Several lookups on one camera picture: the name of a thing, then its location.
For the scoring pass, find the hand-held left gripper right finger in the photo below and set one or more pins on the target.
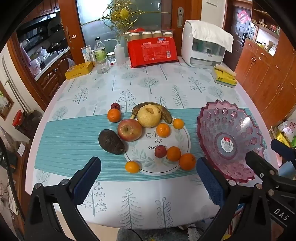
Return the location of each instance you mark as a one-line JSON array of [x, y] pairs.
[[211, 183]]

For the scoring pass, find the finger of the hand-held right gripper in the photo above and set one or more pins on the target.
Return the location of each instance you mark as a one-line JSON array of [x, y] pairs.
[[259, 163], [283, 150]]

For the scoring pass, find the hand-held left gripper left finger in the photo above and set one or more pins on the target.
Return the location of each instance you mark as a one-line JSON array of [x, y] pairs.
[[86, 182]]

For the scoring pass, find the large mandarin orange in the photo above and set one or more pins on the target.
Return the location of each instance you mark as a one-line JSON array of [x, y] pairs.
[[187, 161]]

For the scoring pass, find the dark avocado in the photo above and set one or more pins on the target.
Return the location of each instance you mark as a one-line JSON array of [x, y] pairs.
[[111, 141]]

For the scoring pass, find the small mandarin orange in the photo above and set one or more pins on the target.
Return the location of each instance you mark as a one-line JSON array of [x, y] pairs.
[[178, 123], [132, 166]]

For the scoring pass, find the pink plastic fruit bowl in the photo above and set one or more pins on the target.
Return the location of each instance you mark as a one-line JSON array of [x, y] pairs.
[[229, 120]]

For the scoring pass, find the red apple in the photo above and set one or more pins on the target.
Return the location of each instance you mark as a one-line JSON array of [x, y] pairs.
[[129, 130]]

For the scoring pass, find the overripe banana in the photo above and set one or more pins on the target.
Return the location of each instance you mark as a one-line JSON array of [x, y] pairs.
[[167, 115]]

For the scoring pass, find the dark red lychee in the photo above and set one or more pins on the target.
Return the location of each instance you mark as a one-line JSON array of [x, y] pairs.
[[115, 106]]

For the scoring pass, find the yellow pear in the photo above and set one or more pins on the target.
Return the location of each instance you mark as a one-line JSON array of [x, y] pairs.
[[149, 117]]

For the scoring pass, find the yellow plastic bag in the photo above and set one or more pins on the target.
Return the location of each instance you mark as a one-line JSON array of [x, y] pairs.
[[283, 140]]

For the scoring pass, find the green box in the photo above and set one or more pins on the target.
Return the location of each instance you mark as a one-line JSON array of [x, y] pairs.
[[293, 141]]

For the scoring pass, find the cardboard box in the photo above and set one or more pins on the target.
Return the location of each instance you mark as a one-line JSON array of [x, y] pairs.
[[274, 133]]

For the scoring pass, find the white plastic bag red print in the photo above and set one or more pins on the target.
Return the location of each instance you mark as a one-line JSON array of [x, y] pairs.
[[288, 128]]

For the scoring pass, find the yellow tissue pack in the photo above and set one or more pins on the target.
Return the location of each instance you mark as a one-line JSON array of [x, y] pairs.
[[224, 77]]

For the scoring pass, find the red container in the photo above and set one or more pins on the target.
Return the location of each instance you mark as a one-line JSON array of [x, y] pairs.
[[17, 118]]

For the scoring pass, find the wooden kitchen cabinet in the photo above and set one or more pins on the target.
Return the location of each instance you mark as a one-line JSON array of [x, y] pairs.
[[53, 78]]

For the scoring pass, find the yellow box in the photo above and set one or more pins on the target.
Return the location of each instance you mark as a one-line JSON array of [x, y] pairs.
[[78, 70]]

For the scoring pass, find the clear glass cup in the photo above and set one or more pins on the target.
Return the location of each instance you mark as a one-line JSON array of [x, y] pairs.
[[102, 66]]

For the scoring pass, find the dark entrance door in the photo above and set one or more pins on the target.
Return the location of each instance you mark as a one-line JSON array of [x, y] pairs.
[[238, 39]]

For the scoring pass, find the white countertop appliance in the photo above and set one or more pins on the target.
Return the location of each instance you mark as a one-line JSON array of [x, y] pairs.
[[203, 55]]

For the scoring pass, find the silver tin can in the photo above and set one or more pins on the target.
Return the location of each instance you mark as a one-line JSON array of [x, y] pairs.
[[92, 56]]

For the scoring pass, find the small glass jar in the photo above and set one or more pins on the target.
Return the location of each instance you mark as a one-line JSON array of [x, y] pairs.
[[111, 58]]

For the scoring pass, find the white blue carton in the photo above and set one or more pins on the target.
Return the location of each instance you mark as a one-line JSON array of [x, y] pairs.
[[86, 53]]

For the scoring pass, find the white squeeze bottle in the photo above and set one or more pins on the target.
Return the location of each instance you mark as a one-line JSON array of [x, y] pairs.
[[119, 55]]

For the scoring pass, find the clear plastic bottle green label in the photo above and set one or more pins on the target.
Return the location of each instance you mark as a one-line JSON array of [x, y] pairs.
[[100, 49]]

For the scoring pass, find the white towel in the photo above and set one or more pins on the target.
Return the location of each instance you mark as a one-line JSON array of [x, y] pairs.
[[212, 32]]

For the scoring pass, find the red door decoration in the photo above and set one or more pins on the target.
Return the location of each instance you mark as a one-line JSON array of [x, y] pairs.
[[243, 16]]

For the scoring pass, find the frosted glass wooden door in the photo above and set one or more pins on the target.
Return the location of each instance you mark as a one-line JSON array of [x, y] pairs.
[[92, 27]]

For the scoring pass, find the pack of beige jars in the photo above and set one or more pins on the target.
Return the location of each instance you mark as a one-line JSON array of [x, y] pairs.
[[151, 34]]

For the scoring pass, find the red plastic lid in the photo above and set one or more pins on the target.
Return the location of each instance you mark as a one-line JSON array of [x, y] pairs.
[[138, 30]]

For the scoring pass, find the gold door ornament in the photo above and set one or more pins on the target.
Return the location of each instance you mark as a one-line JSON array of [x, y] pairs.
[[122, 12]]

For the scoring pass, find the brown wooden wall cabinet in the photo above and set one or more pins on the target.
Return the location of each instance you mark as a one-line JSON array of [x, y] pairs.
[[261, 76]]

